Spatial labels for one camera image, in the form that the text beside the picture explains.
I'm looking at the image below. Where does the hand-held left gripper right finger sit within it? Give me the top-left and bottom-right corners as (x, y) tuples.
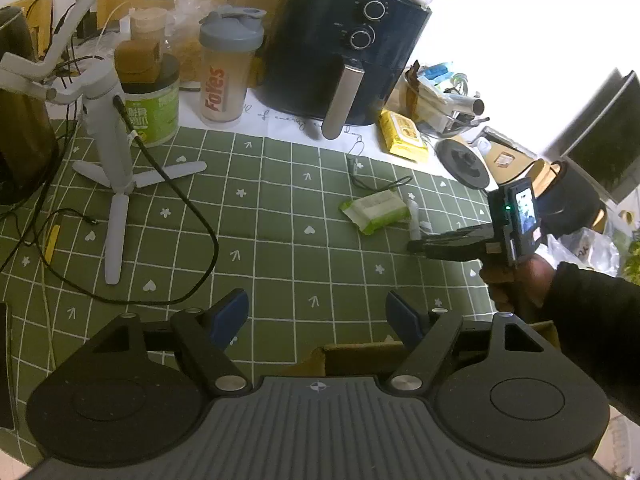
(384, 289), (549, 395)

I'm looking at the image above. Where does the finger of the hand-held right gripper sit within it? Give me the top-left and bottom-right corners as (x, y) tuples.
(429, 225), (497, 242)
(406, 239), (496, 264)

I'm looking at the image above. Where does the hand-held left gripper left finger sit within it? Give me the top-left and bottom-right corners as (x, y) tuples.
(86, 288), (250, 396)

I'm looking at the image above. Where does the clear plastic wrapper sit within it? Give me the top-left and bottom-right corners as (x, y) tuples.
(405, 198), (434, 241)

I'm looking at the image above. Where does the green tissue packet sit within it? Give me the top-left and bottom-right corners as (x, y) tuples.
(338, 189), (411, 235)

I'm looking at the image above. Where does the person's right forearm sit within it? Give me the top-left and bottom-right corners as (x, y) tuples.
(542, 261), (640, 427)

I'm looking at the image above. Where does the person's right hand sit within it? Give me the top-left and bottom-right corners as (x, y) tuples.
(478, 252), (557, 317)

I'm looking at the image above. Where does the wooden stand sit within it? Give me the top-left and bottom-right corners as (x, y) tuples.
(529, 158), (609, 231)

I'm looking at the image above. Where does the black round lid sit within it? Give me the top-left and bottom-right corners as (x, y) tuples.
(433, 135), (494, 191)

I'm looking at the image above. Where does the small labelled cardboard box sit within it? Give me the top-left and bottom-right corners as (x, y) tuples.
(474, 127), (534, 181)

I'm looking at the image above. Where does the black round pot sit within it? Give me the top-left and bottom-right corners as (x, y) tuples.
(532, 159), (609, 239)

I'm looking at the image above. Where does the crumpled white plastic bag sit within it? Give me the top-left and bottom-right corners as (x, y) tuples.
(547, 227), (626, 274)

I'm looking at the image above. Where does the green grid tablecloth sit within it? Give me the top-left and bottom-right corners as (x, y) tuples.
(0, 87), (557, 467)

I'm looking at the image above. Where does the yellow packet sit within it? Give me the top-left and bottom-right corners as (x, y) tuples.
(378, 108), (430, 164)

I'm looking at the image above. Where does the metal tube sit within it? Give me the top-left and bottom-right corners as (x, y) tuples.
(447, 95), (486, 117)

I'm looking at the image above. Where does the dark monitor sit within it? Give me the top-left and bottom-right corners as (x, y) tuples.
(542, 67), (640, 204)

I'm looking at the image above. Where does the clear container of clutter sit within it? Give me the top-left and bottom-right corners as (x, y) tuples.
(402, 59), (489, 139)

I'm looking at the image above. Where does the blue packet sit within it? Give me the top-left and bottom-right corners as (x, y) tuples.
(419, 62), (454, 81)

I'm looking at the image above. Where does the yellow pen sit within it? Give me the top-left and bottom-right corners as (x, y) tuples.
(43, 223), (62, 264)

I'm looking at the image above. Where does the white gimbal tripod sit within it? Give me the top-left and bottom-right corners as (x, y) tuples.
(0, 0), (209, 285)

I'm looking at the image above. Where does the green-labelled jar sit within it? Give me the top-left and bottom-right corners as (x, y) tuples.
(119, 52), (181, 149)

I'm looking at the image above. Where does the grey-lidded shaker bottle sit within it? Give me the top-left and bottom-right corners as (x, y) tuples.
(198, 4), (265, 125)

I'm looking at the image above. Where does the black phone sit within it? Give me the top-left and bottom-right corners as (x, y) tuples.
(0, 302), (16, 432)

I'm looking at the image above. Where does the dark blue air fryer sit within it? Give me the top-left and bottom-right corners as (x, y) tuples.
(254, 0), (434, 140)

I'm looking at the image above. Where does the small brown box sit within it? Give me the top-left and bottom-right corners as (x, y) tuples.
(114, 38), (162, 84)

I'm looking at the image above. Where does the dark olive ribbed container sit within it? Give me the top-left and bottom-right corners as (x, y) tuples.
(0, 5), (60, 206)

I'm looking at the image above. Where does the clear plastic bag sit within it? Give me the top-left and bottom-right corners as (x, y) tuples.
(164, 0), (206, 86)

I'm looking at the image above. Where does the beige-lidded plastic bottle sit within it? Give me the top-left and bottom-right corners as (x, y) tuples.
(128, 8), (169, 44)

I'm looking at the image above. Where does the yellowish cardboard box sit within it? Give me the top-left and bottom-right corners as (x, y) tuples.
(0, 0), (54, 61)

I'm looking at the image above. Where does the thick black cable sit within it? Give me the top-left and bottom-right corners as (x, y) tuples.
(0, 94), (220, 306)

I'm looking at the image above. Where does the thin grey lanyard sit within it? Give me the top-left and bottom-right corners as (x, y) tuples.
(346, 139), (414, 194)

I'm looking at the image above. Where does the thin white cable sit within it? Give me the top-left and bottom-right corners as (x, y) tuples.
(39, 255), (57, 369)

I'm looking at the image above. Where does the thin black cable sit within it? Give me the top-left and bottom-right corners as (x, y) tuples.
(0, 208), (99, 262)

